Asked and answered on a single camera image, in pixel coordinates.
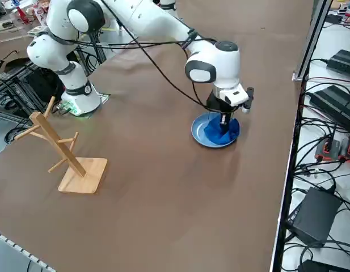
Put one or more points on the grey metal frame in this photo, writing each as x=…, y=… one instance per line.
x=10, y=255

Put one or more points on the blue cloth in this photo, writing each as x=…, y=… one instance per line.
x=215, y=134

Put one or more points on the blue plastic plate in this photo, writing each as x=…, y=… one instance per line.
x=198, y=129

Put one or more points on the orange black device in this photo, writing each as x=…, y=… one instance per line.
x=328, y=148
x=349, y=148

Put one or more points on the black box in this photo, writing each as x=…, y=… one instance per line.
x=313, y=215

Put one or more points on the small black power adapter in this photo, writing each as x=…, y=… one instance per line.
x=343, y=61

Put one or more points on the wooden cup rack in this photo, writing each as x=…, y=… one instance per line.
x=84, y=175

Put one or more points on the flat black device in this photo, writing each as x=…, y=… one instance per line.
x=325, y=267

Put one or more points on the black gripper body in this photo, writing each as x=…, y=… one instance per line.
x=217, y=105

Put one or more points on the metal camera post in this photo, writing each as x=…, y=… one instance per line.
x=312, y=37

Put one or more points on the large black power adapter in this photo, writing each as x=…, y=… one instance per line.
x=333, y=102

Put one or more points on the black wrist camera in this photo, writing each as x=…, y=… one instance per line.
x=249, y=97

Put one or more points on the red plastic object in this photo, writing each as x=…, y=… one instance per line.
x=21, y=14

